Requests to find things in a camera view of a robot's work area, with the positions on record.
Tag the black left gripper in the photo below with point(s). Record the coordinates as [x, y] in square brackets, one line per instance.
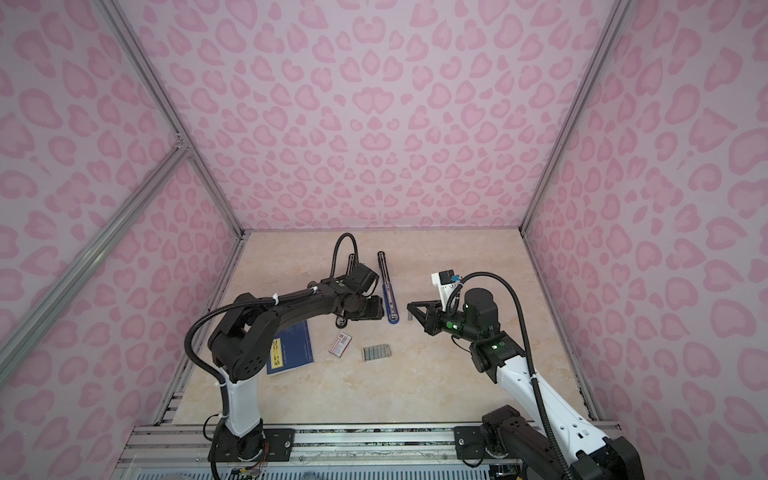
[376, 312]

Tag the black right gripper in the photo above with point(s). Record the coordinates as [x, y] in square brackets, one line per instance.
[432, 322]

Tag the blue stapler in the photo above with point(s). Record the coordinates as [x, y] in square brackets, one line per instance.
[389, 299]

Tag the red white staple box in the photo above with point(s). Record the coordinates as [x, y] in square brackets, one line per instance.
[340, 344]

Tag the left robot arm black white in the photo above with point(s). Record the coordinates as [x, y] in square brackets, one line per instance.
[240, 345]

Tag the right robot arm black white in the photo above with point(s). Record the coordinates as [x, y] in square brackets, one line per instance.
[544, 432]

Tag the blue notebook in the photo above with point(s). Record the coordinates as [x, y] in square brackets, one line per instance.
[291, 349]

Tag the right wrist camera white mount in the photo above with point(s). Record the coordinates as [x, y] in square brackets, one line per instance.
[446, 282]

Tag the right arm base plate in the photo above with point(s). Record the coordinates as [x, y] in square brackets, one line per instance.
[475, 443]

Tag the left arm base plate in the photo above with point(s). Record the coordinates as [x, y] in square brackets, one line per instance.
[271, 445]

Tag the aluminium front rail frame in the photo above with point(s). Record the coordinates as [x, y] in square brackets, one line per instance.
[320, 451]

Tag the aluminium diagonal frame bar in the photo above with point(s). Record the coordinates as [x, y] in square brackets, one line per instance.
[37, 321]

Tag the aluminium corner frame post right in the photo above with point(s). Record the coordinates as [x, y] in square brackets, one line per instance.
[620, 14]

